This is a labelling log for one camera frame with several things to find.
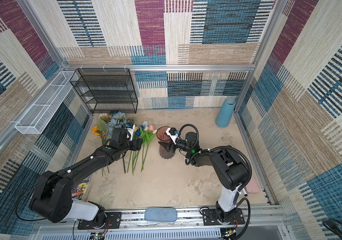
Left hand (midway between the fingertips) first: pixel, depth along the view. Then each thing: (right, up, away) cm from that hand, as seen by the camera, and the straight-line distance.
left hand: (137, 137), depth 89 cm
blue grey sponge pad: (+15, -36, -16) cm, 42 cm away
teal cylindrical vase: (+55, +15, +11) cm, 58 cm away
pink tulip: (+4, -1, +13) cm, 14 cm away
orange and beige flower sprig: (-30, +4, +17) cm, 35 cm away
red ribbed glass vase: (+15, +1, -3) cm, 15 cm away
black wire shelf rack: (-27, +32, +21) cm, 47 cm away
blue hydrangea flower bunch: (-15, +10, +11) cm, 21 cm away
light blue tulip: (+1, +8, +20) cm, 21 cm away
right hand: (+15, 0, -2) cm, 15 cm away
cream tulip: (+2, +5, +18) cm, 18 cm away
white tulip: (+8, +2, +16) cm, 18 cm away
